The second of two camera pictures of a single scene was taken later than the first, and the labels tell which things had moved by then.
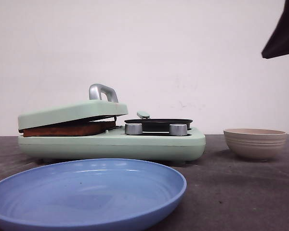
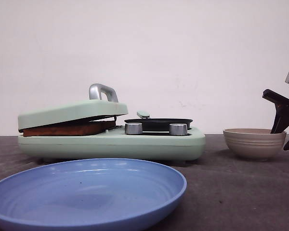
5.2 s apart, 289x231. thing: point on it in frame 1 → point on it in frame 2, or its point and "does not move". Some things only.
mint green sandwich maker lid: x=94 y=108 does not move
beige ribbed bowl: x=256 y=144 does not move
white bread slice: x=70 y=130 does not move
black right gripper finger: x=284 y=40 → x=286 y=112
